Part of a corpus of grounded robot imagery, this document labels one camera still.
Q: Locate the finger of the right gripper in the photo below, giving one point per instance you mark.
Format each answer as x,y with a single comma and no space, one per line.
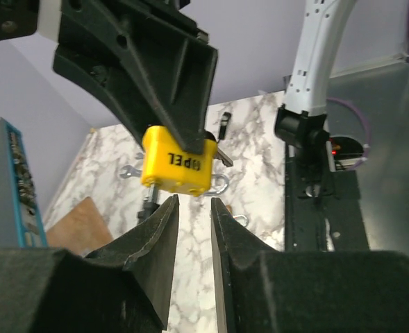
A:
110,85
161,50

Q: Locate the large brass padlock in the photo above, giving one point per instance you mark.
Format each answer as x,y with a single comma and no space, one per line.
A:
219,184

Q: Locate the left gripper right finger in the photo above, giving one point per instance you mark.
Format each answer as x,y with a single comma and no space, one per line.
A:
260,289

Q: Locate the small brass padlock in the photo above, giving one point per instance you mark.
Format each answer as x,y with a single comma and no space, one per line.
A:
240,218

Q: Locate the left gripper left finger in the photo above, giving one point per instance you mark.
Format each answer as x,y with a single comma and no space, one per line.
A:
125,286

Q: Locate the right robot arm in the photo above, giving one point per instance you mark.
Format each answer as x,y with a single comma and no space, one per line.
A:
301,117

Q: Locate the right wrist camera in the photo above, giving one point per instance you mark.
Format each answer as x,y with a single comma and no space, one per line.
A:
22,18

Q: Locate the wooden board stand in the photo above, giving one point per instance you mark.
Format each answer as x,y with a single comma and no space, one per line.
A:
82,230

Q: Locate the yellow padlock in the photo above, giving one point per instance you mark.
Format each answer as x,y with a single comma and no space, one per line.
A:
171,169

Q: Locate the dark network switch box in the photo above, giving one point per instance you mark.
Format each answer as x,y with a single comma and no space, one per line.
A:
20,218

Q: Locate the large silver wrench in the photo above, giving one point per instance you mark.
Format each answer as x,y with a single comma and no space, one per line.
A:
129,171

